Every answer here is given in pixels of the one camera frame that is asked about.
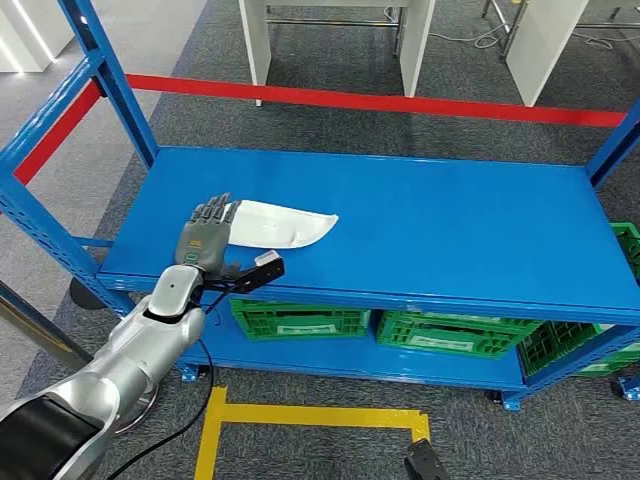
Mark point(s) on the blue metal shelf rack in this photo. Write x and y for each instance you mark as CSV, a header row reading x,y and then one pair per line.
x,y
400,218

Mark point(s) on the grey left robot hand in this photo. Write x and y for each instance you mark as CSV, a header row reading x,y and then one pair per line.
x,y
200,238

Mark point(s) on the green plastic crate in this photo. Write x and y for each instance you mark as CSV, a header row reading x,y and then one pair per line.
x,y
550,344
627,242
300,321
450,334

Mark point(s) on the black round floor base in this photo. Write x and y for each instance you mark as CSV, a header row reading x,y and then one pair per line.
x,y
84,297

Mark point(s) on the chrome pole stand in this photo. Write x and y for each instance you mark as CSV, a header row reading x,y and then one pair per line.
x,y
45,330

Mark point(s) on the white curved plastic part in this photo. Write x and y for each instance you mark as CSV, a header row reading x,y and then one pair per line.
x,y
285,225

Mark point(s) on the white illuminated counter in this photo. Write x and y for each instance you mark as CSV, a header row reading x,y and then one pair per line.
x,y
30,33

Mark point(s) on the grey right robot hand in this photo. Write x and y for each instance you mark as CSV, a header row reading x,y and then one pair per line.
x,y
425,464

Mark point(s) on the white desk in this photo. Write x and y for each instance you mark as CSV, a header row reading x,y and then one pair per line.
x,y
415,40
540,46

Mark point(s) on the grey metal table frame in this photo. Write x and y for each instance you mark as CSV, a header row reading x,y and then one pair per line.
x,y
512,30

